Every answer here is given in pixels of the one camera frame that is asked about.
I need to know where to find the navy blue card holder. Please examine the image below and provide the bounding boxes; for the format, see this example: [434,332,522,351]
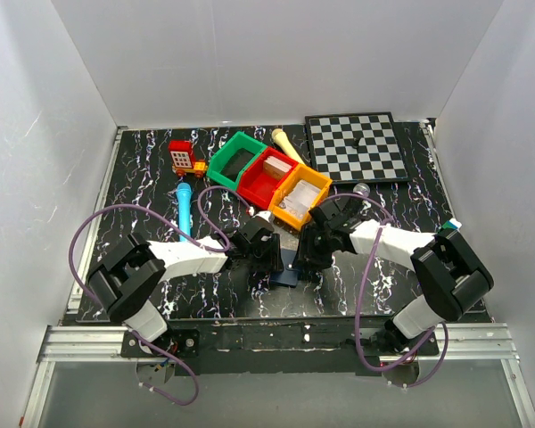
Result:
[269,249,301,288]

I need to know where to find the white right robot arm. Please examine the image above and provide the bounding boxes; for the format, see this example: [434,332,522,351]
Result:
[293,196,494,352]

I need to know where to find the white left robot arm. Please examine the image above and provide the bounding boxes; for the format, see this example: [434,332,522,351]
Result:
[86,217,285,342]

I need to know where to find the white cards stack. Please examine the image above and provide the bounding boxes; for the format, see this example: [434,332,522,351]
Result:
[278,180,320,218]

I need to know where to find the yellow plastic bin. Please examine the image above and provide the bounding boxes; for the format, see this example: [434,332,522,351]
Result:
[268,164,333,231]

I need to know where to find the black silver microphone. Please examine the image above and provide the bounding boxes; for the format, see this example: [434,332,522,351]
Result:
[353,183,370,210]

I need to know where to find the red plastic bin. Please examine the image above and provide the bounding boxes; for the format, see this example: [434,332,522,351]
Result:
[236,147,298,210]

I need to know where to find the green plastic bin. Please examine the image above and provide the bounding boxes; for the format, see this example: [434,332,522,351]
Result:
[207,131,268,190]

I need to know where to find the black white chessboard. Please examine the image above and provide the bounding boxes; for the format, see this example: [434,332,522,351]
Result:
[305,111,409,185]

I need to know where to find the blue toy microphone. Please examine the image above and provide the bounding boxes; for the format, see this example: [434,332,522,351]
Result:
[176,183,192,241]

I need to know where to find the cream toy microphone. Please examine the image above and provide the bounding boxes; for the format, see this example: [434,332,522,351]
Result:
[271,128,304,164]

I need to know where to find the red yellow toy train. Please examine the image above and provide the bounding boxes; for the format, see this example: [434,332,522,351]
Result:
[168,140,208,178]

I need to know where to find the green lego brick stack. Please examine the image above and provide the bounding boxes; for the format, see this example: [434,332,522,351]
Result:
[441,218,462,230]

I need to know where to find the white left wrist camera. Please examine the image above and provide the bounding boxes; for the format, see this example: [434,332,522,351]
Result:
[252,210,274,226]

